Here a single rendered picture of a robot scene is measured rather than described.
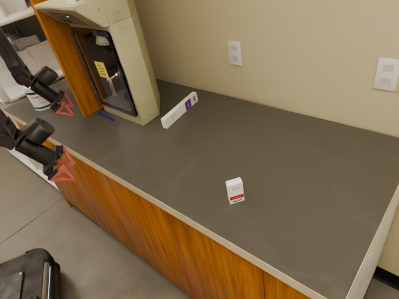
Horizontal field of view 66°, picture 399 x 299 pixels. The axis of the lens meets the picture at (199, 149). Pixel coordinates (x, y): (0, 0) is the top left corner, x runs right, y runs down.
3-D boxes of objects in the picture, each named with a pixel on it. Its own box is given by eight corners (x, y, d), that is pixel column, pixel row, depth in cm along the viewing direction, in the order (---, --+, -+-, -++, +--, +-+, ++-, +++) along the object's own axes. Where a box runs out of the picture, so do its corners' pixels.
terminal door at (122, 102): (101, 103, 162) (69, 26, 138) (138, 117, 144) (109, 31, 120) (100, 104, 162) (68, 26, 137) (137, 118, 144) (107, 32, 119)
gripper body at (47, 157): (60, 146, 109) (41, 135, 105) (60, 163, 101) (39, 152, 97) (48, 159, 110) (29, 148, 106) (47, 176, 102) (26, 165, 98)
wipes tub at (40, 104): (50, 98, 191) (38, 76, 182) (61, 102, 183) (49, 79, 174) (31, 108, 184) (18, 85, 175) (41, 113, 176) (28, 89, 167)
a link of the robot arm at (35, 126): (-2, 127, 98) (-7, 140, 91) (21, 102, 96) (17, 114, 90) (32, 146, 105) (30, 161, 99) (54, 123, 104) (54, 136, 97)
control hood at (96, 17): (67, 21, 137) (57, -3, 131) (110, 25, 118) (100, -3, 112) (44, 29, 131) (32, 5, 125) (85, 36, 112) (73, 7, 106)
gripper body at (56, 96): (63, 91, 148) (48, 81, 143) (62, 100, 140) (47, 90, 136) (54, 101, 149) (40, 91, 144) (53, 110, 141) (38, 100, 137)
